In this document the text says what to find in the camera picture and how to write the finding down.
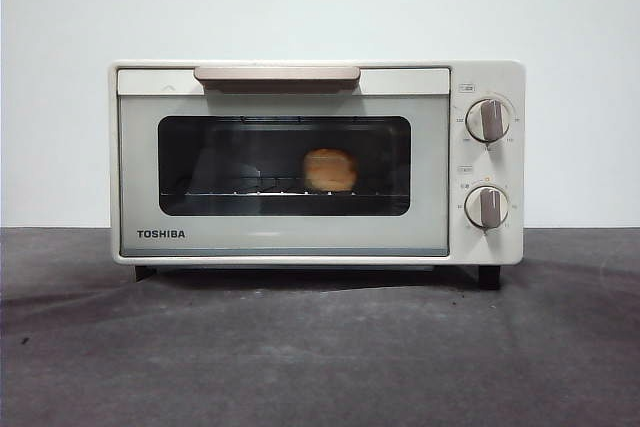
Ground round golden bread roll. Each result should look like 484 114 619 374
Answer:
302 147 360 194

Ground glass oven door with handle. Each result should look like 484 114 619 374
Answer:
116 65 451 258

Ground white Toshiba toaster oven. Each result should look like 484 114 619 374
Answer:
109 59 527 291

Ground white oven temperature knob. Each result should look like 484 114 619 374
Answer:
465 99 513 143

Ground white oven timer knob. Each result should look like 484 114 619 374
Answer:
464 185 511 230

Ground metal wire oven rack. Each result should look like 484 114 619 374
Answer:
183 174 359 198

